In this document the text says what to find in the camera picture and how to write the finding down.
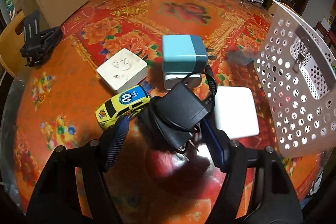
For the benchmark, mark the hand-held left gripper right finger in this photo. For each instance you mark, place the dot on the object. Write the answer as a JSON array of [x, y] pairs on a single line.
[[214, 145]]

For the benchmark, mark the plain white square charger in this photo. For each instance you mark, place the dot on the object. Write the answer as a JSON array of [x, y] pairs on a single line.
[[236, 111]]

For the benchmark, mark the white scribbled square charger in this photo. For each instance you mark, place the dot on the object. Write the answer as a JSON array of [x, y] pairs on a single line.
[[120, 69]]

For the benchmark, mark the white perforated plastic basket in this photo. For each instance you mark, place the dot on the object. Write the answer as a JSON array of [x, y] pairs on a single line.
[[273, 82]]

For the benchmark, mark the red floral tablecloth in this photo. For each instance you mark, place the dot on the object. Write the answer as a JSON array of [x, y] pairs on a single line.
[[183, 16]]

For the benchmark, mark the wooden chair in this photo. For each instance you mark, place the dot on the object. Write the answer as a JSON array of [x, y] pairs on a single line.
[[284, 9], [10, 37]]

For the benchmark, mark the black folding phone stand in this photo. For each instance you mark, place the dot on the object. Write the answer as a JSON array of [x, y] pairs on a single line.
[[39, 40]]

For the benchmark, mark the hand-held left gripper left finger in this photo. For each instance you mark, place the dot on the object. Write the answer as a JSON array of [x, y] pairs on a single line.
[[118, 140]]

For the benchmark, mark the teal cube charger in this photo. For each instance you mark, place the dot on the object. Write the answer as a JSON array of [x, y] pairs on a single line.
[[181, 56]]

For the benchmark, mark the yellow toy car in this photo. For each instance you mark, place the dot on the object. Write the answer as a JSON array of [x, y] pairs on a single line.
[[118, 106]]

